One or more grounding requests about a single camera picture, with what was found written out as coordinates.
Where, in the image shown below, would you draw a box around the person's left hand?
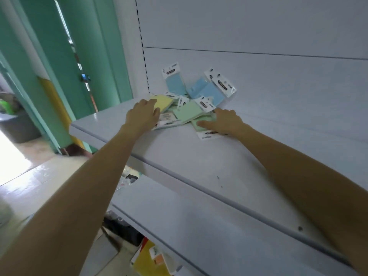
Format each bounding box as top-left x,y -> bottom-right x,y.
125,99 -> 161,132

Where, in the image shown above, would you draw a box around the person's right hand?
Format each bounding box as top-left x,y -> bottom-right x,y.
197,108 -> 248,136

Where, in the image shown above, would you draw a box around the green sticky note packet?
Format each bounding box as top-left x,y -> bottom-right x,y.
191,115 -> 228,140

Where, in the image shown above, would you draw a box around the yellow sticky note packet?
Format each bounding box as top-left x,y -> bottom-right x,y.
149,95 -> 175,114

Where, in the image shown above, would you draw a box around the person's right forearm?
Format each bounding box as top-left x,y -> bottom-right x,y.
231,123 -> 368,276

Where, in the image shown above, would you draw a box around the person's left forearm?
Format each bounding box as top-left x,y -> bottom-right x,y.
0,125 -> 154,276

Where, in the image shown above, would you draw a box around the pile of sticky note packets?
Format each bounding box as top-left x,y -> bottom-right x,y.
151,62 -> 237,140

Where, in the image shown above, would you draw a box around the white metal shelf board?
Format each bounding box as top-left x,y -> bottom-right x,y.
69,93 -> 368,270
108,172 -> 360,276

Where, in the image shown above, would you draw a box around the small clear packaged items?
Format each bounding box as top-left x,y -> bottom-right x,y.
116,165 -> 141,193

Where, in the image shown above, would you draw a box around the white slotted shelf upright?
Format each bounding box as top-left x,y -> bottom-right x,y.
112,0 -> 150,101

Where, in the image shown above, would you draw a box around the white shelf back panel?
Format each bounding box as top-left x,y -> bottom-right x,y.
135,0 -> 368,144

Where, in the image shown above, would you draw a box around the green door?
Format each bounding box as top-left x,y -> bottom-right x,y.
17,0 -> 133,113

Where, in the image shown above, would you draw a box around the black packaged item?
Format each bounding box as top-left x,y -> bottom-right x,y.
103,211 -> 145,247

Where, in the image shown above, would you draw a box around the grey plastic bin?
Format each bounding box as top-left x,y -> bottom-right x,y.
0,111 -> 42,144

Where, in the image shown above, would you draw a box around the yellow packaged item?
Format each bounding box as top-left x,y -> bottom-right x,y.
130,238 -> 180,276

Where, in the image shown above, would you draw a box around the bright green plastic object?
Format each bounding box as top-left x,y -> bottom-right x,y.
0,100 -> 15,115

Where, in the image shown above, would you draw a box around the yellow door frame strip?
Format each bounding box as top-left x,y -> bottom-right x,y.
38,77 -> 87,150

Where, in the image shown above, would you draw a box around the green door frame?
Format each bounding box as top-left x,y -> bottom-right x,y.
0,0 -> 74,155

